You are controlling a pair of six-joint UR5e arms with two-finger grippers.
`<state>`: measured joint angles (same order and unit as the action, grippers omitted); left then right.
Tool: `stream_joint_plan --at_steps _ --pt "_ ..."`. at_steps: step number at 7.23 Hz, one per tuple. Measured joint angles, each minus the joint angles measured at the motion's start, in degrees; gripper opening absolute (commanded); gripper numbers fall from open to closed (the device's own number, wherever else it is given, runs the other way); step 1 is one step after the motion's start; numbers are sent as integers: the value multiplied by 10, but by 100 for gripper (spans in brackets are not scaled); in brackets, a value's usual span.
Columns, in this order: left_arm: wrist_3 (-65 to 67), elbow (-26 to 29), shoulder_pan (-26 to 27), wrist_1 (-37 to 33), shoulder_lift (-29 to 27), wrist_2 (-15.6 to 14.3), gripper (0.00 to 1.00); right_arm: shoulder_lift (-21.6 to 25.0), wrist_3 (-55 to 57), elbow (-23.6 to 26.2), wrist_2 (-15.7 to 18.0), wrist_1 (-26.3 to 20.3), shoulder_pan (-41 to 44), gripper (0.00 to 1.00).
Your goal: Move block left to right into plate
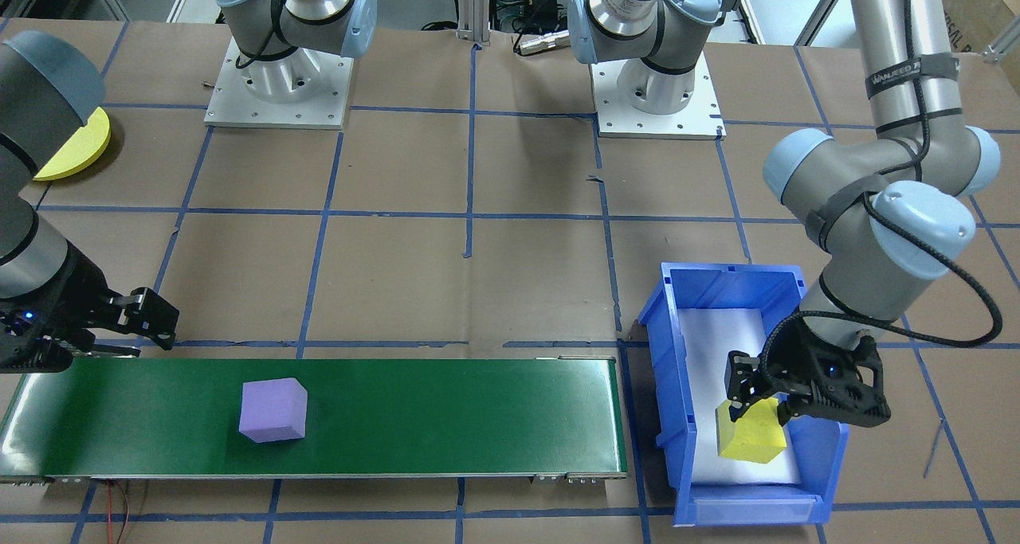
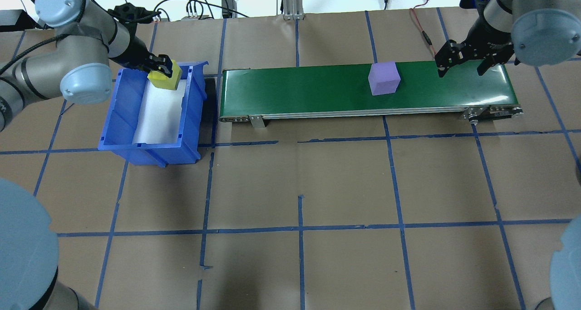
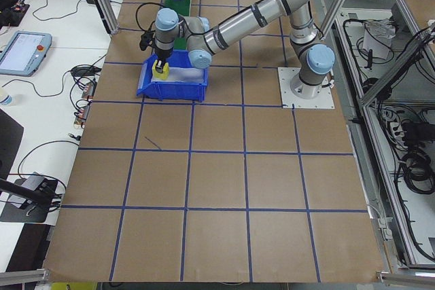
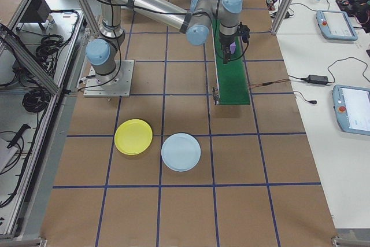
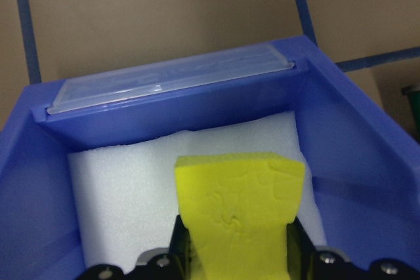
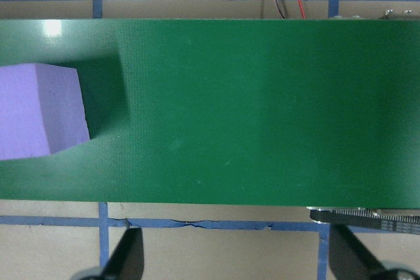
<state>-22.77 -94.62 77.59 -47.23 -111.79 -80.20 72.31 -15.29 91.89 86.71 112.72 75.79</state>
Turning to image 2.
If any purple foam block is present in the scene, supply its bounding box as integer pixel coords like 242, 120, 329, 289
368, 61, 402, 96

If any red black conveyor wire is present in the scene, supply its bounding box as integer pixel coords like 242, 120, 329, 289
410, 0, 442, 62

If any yellow foam block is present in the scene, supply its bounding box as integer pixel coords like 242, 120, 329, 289
147, 65, 182, 91

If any black stand base plate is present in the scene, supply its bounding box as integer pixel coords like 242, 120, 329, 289
0, 10, 38, 32

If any blue plastic storage bin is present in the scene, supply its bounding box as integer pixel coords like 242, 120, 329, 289
98, 60, 209, 167

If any black cable bundle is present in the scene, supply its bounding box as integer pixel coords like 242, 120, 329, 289
154, 0, 250, 20

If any aluminium profile post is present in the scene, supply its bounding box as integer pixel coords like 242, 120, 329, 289
281, 0, 305, 21

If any green conveyor belt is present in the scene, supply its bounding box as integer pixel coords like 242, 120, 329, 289
218, 57, 524, 130

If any white foam sheet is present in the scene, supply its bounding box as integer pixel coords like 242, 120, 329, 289
133, 76, 189, 145

